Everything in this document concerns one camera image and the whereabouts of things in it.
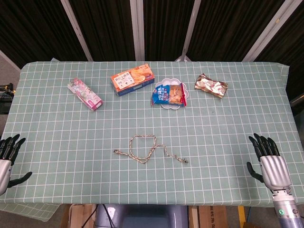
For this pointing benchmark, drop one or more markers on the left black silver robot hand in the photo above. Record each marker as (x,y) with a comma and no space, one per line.
(6,168)

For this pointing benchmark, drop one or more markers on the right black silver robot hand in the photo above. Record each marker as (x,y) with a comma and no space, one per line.
(275,171)

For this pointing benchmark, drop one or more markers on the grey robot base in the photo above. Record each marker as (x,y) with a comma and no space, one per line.
(147,217)

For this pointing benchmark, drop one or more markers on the brown cardboard box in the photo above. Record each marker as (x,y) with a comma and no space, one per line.
(212,217)

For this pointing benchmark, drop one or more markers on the light wooden board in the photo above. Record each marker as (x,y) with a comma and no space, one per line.
(79,217)

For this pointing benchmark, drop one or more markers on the brown white snack packet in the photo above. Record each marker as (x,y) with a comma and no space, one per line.
(211,86)

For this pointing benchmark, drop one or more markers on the pink floral carton box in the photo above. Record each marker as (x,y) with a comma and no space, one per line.
(84,93)

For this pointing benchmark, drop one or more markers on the blue biscuit snack bag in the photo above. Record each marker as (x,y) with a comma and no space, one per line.
(166,95)

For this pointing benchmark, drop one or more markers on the white flower-shaped plate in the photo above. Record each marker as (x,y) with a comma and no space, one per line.
(164,83)

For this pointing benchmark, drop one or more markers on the green checked tablecloth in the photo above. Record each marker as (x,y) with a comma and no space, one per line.
(142,118)

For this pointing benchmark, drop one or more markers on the orange blue cracker box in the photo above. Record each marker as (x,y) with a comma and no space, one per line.
(131,79)

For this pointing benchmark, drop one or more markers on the white metal post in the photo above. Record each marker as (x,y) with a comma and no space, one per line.
(268,31)
(76,28)
(191,28)
(137,28)

